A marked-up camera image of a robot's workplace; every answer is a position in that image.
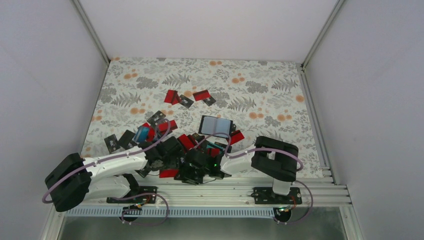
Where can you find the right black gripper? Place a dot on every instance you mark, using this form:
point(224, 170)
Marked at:
point(185, 176)

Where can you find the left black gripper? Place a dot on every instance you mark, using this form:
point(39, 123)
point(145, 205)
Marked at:
point(174, 163)

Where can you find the black card holder wallet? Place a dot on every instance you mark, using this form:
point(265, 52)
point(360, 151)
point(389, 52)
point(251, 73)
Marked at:
point(210, 125)

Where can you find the red striped card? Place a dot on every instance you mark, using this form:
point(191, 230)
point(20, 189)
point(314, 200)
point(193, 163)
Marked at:
point(235, 137)

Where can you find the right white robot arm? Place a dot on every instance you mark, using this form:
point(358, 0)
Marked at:
point(277, 159)

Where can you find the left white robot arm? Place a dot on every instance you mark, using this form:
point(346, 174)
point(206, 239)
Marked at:
point(76, 179)

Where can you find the red card front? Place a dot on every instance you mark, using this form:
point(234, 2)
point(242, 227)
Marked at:
point(168, 173)

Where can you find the blue card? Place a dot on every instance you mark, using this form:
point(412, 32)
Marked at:
point(142, 134)

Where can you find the black VIP card left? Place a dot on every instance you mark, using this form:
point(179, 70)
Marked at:
point(111, 143)

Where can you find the black card near top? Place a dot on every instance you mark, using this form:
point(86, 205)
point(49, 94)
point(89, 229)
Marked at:
point(185, 101)

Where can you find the red card far left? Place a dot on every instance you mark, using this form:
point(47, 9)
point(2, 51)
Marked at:
point(172, 97)

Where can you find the small black card top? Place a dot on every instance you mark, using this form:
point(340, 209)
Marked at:
point(209, 101)

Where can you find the red black-stripe card top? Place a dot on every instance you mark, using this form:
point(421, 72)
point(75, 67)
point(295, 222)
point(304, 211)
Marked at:
point(201, 95)

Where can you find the floral patterned table mat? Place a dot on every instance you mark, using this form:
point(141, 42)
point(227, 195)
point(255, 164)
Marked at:
point(262, 98)

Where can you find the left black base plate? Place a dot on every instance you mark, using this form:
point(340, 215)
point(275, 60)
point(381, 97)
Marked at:
point(132, 197)

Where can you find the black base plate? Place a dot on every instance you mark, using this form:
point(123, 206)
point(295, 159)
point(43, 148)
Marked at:
point(266, 196)
point(132, 197)

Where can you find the blue grey cable duct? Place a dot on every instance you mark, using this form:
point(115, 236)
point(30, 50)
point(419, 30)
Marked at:
point(173, 212)

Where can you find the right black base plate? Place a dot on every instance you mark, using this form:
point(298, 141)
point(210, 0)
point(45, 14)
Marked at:
point(266, 196)

